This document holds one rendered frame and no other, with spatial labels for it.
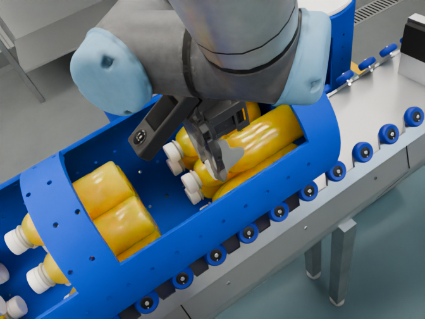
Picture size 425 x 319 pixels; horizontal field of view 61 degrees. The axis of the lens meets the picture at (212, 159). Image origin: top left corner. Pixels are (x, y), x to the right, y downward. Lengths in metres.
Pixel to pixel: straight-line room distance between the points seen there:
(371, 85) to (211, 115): 0.61
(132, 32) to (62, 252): 0.32
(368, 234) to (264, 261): 1.08
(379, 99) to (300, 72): 0.73
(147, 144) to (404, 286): 1.41
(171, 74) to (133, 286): 0.36
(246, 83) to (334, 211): 0.60
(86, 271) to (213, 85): 0.34
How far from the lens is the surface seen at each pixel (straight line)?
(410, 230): 1.87
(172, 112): 0.49
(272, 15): 0.22
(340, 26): 1.16
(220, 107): 0.52
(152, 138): 0.50
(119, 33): 0.33
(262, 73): 0.27
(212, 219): 0.56
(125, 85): 0.32
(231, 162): 0.58
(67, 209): 0.54
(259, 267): 0.80
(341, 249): 1.19
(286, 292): 1.69
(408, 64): 1.05
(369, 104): 0.98
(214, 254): 0.70
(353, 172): 0.83
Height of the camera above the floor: 1.59
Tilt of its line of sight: 48 degrees down
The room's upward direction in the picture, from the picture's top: 19 degrees counter-clockwise
